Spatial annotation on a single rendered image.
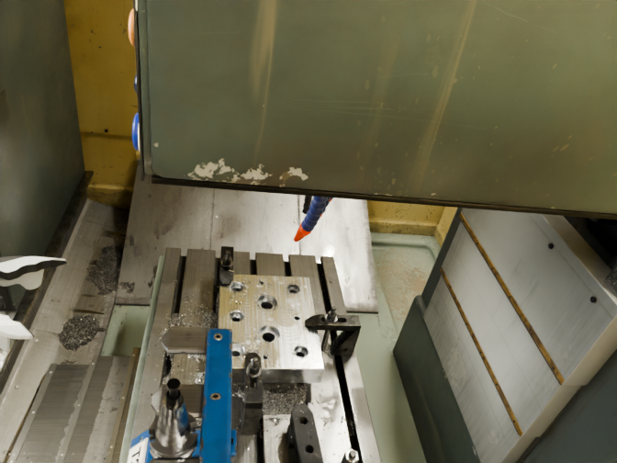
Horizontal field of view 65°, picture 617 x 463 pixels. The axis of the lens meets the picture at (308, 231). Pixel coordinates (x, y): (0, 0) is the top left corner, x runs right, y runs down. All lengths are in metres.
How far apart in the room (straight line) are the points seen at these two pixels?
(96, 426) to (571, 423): 0.99
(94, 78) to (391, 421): 1.44
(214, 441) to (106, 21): 1.38
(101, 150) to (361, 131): 1.64
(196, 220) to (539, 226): 1.21
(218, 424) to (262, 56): 0.50
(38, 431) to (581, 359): 1.13
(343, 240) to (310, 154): 1.47
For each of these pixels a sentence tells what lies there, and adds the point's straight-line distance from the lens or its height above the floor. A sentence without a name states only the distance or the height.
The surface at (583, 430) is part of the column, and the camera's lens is 0.98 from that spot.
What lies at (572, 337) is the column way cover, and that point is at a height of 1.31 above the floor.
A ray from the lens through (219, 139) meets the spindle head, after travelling 0.38.
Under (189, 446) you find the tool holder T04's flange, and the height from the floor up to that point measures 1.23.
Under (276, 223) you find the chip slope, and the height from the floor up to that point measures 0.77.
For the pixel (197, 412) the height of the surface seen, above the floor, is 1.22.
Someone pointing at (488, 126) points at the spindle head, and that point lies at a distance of 0.42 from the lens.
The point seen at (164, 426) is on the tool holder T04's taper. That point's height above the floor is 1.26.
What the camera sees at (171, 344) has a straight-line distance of 0.81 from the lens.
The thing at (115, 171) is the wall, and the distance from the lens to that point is 2.00.
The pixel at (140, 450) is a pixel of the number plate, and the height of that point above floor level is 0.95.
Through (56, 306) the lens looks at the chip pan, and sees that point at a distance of 1.67.
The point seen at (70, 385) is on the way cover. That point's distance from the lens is 1.43.
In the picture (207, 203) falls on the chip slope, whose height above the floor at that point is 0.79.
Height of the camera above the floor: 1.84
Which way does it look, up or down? 36 degrees down
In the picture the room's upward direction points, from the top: 12 degrees clockwise
